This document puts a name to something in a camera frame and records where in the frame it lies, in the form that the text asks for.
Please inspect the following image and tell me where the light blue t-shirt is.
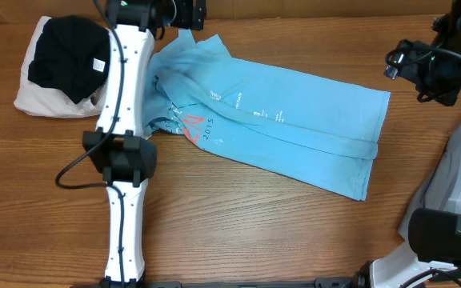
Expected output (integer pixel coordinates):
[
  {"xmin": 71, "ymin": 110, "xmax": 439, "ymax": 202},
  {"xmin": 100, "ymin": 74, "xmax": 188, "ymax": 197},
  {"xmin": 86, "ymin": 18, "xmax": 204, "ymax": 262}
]
[{"xmin": 142, "ymin": 30, "xmax": 390, "ymax": 201}]

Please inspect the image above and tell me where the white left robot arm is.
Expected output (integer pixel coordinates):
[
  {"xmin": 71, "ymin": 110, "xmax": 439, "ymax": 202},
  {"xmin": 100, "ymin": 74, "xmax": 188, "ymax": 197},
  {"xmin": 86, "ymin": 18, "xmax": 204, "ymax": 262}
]
[{"xmin": 82, "ymin": 0, "xmax": 206, "ymax": 287}]

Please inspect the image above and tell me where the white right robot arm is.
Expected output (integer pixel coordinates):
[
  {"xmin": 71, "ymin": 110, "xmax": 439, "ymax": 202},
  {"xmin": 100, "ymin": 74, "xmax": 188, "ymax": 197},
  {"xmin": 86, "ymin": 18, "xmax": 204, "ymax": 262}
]
[{"xmin": 350, "ymin": 0, "xmax": 461, "ymax": 287}]

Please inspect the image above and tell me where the black folded garment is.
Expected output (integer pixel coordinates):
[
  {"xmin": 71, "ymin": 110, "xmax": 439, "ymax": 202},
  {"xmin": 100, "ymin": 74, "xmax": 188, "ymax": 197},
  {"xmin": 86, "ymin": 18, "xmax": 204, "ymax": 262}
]
[{"xmin": 28, "ymin": 15, "xmax": 110, "ymax": 104}]

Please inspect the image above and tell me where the grey garment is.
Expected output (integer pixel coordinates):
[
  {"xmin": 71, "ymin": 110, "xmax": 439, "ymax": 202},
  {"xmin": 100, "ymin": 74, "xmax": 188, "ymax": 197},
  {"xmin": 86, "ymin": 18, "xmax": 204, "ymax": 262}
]
[{"xmin": 398, "ymin": 124, "xmax": 461, "ymax": 241}]

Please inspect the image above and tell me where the beige folded garment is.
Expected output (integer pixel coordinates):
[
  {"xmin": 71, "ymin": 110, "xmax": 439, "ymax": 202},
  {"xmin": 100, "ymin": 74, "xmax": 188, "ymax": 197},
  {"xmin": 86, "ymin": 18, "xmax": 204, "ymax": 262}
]
[{"xmin": 14, "ymin": 16, "xmax": 106, "ymax": 118}]

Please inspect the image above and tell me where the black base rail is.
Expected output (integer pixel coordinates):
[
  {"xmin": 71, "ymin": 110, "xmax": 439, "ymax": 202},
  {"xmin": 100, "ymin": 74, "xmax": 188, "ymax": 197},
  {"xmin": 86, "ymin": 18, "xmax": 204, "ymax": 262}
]
[{"xmin": 70, "ymin": 275, "xmax": 427, "ymax": 288}]

